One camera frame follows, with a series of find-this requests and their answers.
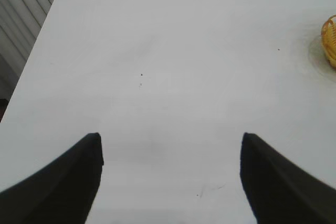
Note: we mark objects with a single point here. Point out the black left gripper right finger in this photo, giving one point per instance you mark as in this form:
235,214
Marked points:
278,190

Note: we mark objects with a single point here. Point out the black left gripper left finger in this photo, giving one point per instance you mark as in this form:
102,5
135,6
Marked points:
60,190

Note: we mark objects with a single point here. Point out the yellow woven wicker basket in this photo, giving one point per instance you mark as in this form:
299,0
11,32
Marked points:
330,40

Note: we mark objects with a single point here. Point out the white ribbed panel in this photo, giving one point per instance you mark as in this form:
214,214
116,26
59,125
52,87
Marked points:
18,24

